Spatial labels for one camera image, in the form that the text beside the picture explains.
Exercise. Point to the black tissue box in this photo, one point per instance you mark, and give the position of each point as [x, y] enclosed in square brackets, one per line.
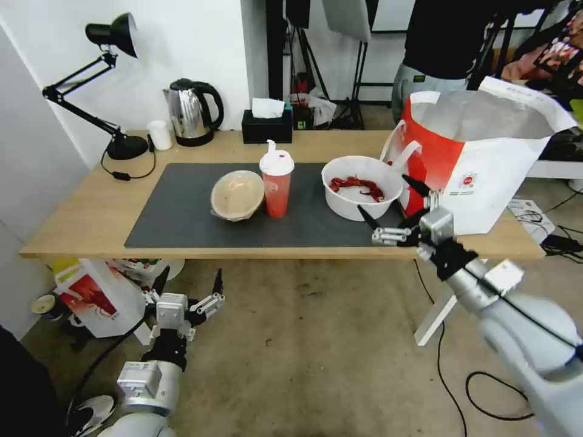
[266, 129]

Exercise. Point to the beige paper bowl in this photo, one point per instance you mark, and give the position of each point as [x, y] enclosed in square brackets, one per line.
[237, 195]

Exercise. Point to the red and white takeout bag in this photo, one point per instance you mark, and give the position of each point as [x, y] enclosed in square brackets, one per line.
[483, 173]

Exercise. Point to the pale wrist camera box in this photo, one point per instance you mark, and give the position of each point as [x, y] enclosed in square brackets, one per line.
[437, 225]
[172, 312]

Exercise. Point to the red cup with white lid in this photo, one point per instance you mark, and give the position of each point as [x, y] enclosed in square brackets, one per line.
[277, 191]

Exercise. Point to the black tripod stand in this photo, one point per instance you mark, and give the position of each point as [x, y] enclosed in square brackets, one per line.
[305, 50]

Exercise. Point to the black power adapter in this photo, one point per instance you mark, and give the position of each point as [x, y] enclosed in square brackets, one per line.
[562, 243]

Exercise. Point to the small white cup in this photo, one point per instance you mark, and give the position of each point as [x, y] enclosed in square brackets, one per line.
[160, 135]

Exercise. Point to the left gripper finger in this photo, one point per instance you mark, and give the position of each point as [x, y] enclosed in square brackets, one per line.
[217, 287]
[157, 287]

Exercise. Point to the red white bag with yellow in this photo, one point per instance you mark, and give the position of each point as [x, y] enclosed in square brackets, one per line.
[95, 296]

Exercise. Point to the white printed paper sheet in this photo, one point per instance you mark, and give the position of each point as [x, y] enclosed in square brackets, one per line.
[530, 211]

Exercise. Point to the white softbox panel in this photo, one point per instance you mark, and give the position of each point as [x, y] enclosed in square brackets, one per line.
[348, 18]

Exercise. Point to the person's white shoe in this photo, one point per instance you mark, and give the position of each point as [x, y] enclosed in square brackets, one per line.
[93, 409]

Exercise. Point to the black desk lamp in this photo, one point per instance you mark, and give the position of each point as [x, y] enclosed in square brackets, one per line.
[123, 143]

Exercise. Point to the white bowl with red scraps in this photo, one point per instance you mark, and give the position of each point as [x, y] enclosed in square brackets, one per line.
[360, 207]

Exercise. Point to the person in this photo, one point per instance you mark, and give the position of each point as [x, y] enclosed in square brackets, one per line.
[437, 36]

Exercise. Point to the white table leg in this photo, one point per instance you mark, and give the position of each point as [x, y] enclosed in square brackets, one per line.
[437, 314]

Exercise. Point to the red plastic bag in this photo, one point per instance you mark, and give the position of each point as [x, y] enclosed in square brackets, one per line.
[314, 104]

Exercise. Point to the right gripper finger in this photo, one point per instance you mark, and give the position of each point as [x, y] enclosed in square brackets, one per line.
[387, 236]
[416, 186]

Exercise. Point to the steel electric kettle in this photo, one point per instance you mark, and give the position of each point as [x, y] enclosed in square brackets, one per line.
[189, 114]

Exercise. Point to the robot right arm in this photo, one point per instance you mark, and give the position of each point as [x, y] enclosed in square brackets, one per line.
[524, 318]

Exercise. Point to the dark grey desk mat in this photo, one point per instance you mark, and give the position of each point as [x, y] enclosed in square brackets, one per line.
[182, 218]

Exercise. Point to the paper cup with dark band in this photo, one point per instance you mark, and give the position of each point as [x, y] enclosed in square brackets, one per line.
[45, 307]

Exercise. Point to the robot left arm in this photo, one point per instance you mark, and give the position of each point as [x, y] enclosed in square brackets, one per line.
[145, 387]

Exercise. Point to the person's dark leg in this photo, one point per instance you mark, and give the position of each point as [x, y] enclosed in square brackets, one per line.
[23, 387]

